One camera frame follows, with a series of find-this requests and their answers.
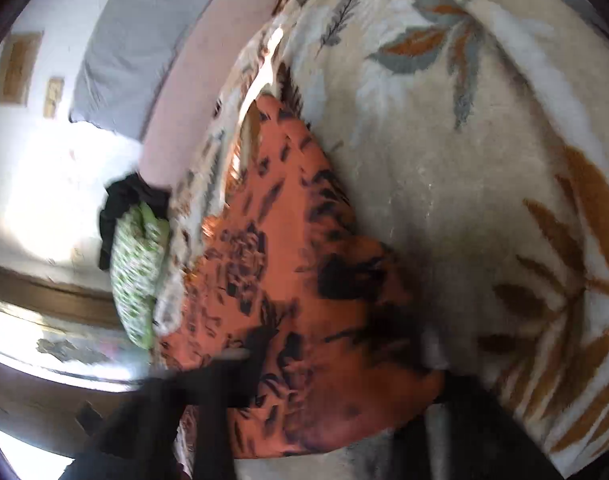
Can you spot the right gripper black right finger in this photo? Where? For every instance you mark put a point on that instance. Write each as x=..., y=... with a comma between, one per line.
x=484, y=441

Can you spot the orange floral garment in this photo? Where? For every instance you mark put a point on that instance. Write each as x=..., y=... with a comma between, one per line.
x=342, y=362

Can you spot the black clothing pile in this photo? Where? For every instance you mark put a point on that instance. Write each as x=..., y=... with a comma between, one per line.
x=122, y=195

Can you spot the green white patterned pillow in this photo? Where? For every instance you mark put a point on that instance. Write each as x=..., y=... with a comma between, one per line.
x=137, y=256

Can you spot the leaf pattern fleece blanket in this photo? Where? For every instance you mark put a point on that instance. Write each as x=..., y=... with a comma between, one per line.
x=472, y=139

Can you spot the grey pillow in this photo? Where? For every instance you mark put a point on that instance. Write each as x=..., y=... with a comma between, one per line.
x=132, y=48

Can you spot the pink bolster cushion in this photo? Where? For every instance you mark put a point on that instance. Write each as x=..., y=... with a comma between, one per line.
x=185, y=104

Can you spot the wooden door frame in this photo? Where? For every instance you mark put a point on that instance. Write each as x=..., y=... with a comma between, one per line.
x=68, y=302

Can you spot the beige wall switch plate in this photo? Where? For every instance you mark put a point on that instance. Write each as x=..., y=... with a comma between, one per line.
x=55, y=87

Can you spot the small framed wall picture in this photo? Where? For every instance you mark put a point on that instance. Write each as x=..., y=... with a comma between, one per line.
x=16, y=66

